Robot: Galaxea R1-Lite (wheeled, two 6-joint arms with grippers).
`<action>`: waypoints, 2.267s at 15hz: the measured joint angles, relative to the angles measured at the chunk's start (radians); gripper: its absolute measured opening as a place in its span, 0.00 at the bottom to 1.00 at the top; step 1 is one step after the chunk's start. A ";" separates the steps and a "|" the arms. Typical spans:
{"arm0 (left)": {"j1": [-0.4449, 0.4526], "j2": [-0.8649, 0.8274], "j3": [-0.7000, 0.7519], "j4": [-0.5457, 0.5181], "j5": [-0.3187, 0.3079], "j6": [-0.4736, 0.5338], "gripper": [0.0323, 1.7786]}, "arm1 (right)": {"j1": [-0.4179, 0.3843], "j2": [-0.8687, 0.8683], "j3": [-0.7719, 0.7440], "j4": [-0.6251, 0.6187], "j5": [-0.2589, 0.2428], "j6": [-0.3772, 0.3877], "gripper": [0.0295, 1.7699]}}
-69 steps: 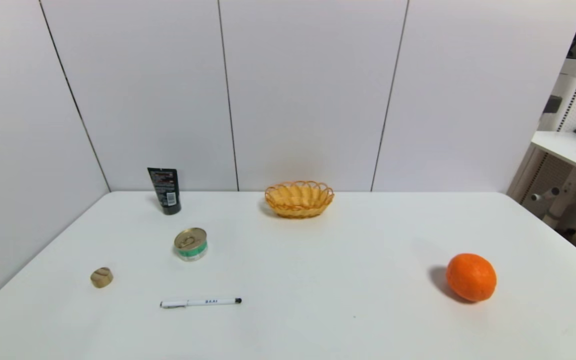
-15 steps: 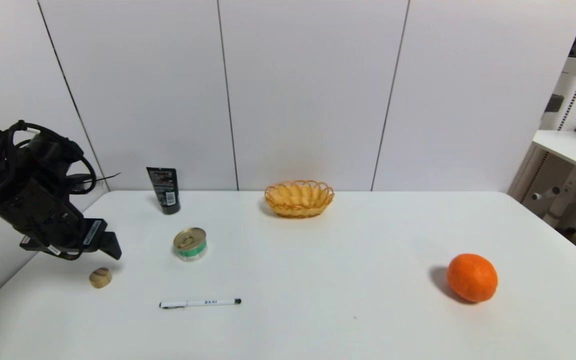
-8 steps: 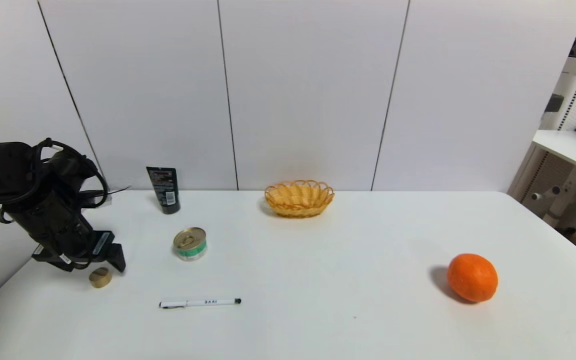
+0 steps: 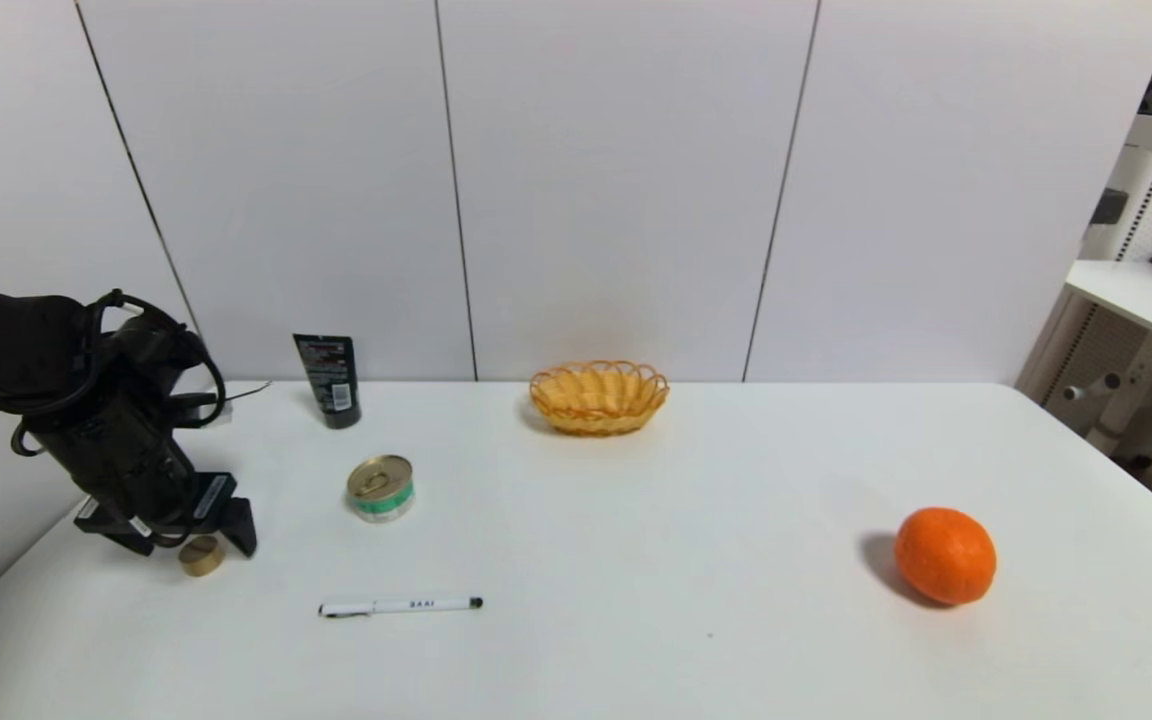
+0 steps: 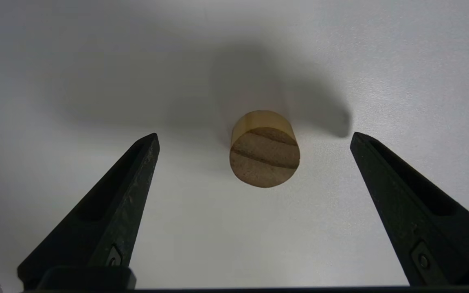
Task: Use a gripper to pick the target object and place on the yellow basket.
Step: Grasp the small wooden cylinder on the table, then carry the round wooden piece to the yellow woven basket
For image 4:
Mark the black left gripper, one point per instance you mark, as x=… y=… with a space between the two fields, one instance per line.
x=198 y=503

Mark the small round wooden block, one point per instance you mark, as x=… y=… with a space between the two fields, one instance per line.
x=202 y=558

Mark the yellow wicker basket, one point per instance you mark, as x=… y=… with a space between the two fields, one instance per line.
x=598 y=414

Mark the tin can with green label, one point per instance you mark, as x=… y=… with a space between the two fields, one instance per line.
x=379 y=488

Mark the black cosmetic tube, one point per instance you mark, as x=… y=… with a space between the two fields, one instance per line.
x=330 y=378

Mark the white pen with black tip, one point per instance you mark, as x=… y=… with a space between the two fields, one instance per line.
x=401 y=604

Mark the orange fruit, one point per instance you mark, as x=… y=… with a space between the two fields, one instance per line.
x=945 y=555

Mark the white desk leg with knob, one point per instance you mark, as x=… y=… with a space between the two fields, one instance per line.
x=1146 y=400

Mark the white side desk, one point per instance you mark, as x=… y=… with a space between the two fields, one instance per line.
x=1126 y=293

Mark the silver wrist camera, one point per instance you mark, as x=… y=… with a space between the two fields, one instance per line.
x=198 y=408

